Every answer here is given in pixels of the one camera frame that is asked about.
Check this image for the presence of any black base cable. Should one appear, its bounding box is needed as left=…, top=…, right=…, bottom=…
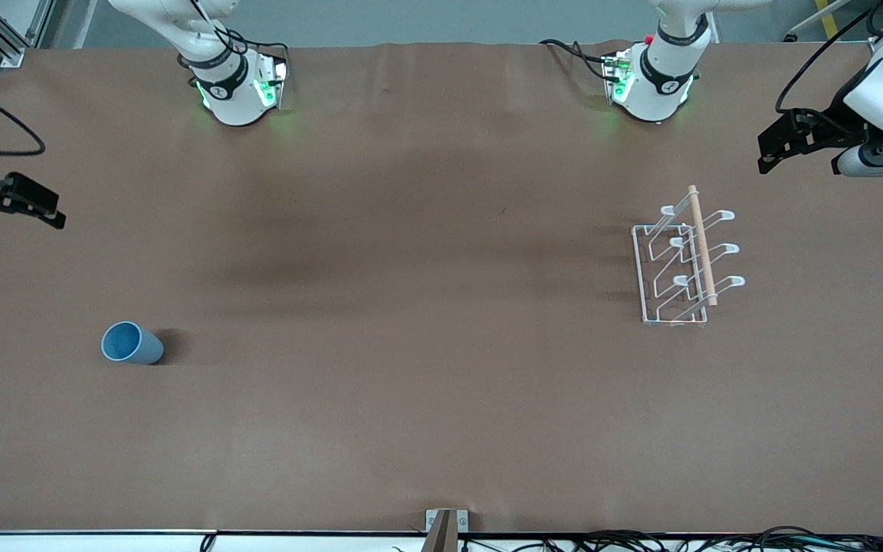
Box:
left=177, top=0, right=291, bottom=74
left=540, top=38, right=615, bottom=81

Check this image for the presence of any black cable bundle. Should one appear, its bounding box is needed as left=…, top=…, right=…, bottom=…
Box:
left=461, top=527, right=883, bottom=552

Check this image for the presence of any white wire cup holder rack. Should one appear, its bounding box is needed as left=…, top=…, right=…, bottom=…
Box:
left=632, top=185, right=747, bottom=328

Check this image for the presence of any black left base cable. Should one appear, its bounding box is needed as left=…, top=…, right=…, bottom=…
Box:
left=540, top=38, right=615, bottom=81

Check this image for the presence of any brown table cover sheet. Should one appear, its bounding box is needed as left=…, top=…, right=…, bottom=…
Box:
left=0, top=40, right=883, bottom=535

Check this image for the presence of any black right base cable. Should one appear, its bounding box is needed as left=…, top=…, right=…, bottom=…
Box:
left=177, top=0, right=291, bottom=74

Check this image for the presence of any blue plastic cup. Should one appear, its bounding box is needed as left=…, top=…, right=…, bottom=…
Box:
left=100, top=320, right=165, bottom=366

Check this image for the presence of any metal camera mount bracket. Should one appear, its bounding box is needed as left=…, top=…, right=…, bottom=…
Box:
left=425, top=509, right=469, bottom=552

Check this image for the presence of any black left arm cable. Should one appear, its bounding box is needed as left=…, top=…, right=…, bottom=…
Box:
left=775, top=0, right=883, bottom=116

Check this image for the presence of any white tube leg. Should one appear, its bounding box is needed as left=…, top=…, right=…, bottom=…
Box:
left=785, top=0, right=852, bottom=41

